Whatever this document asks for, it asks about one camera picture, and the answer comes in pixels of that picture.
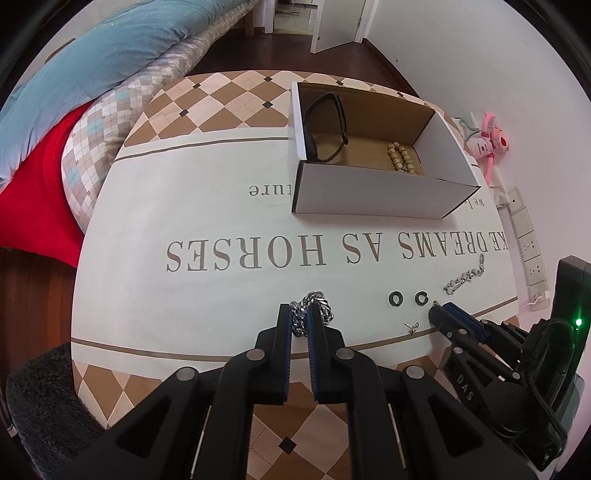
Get thin silver chain bracelet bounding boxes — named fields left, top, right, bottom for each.
left=444, top=255, right=488, bottom=296

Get thick silver chain necklace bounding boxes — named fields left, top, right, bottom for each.
left=290, top=289, right=334, bottom=339

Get pink plush toy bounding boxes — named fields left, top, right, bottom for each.
left=468, top=111, right=511, bottom=182

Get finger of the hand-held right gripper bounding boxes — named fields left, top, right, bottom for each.
left=428, top=305, right=496, bottom=408
left=441, top=302, right=528, bottom=352

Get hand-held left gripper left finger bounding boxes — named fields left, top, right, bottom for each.
left=55, top=303, right=294, bottom=480

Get blue blanket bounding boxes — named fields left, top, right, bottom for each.
left=0, top=0, right=260, bottom=191

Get white cardboard box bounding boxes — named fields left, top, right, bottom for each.
left=288, top=82, right=482, bottom=220

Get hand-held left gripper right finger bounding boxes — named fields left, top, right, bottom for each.
left=307, top=303, right=541, bottom=480

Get red blanket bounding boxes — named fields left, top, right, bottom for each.
left=0, top=102, right=97, bottom=269

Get checked quilt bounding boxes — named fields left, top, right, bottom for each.
left=61, top=0, right=265, bottom=234

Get white wall socket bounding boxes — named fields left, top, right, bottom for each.
left=517, top=233, right=541, bottom=262
left=523, top=257, right=548, bottom=296

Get white door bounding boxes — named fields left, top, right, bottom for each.
left=310, top=0, right=368, bottom=54

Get printed checkered tablecloth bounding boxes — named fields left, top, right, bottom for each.
left=71, top=70, right=551, bottom=480

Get golden beaded bracelet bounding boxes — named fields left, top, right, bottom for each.
left=386, top=141, right=424, bottom=175

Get black glasses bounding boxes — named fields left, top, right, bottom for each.
left=302, top=92, right=351, bottom=164

